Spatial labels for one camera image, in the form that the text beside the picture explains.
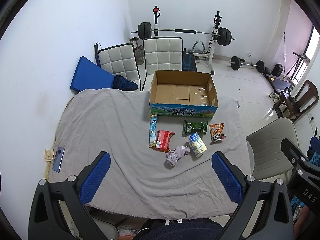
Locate yellow tissue pack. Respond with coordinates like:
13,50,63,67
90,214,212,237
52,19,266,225
188,132,207,158

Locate orange snack bag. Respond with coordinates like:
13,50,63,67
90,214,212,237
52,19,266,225
209,123,226,144

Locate purple cloth bundle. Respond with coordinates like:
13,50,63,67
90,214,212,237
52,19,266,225
166,146,190,167

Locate green snack bag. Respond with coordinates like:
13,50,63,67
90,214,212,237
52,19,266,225
182,120,208,137

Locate red snack packet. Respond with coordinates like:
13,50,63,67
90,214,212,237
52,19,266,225
152,129,175,152

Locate blue long snack packet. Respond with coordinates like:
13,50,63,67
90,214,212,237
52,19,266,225
149,114,157,147

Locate beige plastic chair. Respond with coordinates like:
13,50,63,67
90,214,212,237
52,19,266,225
246,118,299,183

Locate blue smartphone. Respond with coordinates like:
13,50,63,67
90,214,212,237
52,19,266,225
53,147,65,173

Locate brown wooden chair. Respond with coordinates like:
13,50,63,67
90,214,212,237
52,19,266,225
271,80,319,123

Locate treadmill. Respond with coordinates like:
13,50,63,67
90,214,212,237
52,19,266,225
264,74,295,94

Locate grey table cloth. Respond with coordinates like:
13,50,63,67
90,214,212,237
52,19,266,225
48,89,251,219

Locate black speaker box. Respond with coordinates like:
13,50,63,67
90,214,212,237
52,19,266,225
271,63,284,77

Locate floor barbell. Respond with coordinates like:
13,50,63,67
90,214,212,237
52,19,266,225
229,56,265,73

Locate blue foam mat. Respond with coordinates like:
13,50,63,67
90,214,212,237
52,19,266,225
70,56,114,92

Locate dark blue garment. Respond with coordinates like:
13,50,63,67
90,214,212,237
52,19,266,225
112,75,138,91

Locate open cardboard box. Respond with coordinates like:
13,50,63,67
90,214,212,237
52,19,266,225
149,70,219,118

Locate left white padded chair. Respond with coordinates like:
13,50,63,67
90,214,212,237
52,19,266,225
97,43,141,90

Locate white padded chair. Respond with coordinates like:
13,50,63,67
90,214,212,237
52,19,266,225
97,43,141,90
142,36,183,90

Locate barbell on rack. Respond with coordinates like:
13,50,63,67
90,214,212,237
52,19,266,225
131,22,235,46

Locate black blue bench pad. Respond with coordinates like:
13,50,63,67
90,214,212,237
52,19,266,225
182,52,197,72

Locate white weight bench rack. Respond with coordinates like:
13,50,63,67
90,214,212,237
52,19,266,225
153,6,222,75

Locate right white padded chair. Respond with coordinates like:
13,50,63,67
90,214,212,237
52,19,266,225
142,36,183,90

